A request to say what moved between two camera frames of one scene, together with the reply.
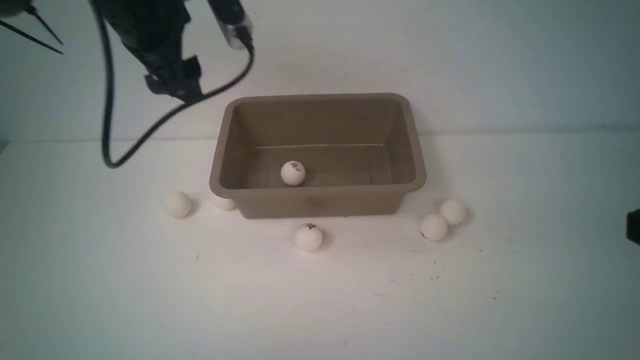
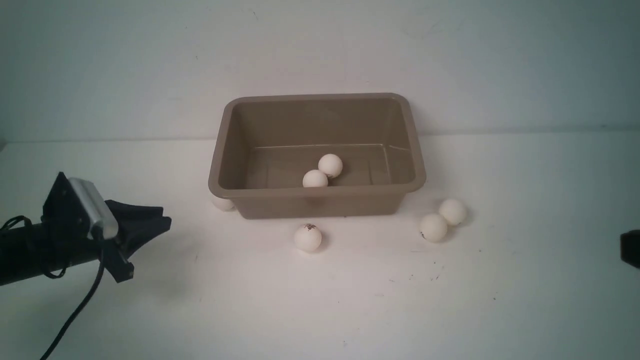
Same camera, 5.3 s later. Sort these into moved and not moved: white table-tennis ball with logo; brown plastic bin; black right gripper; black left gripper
Moved: black left gripper; black right gripper
Not moved: brown plastic bin; white table-tennis ball with logo
